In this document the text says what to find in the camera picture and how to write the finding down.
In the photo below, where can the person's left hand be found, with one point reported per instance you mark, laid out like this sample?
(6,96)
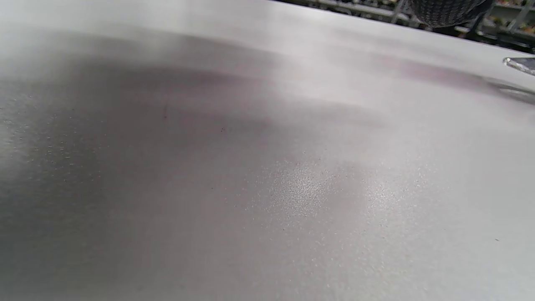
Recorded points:
(447,12)

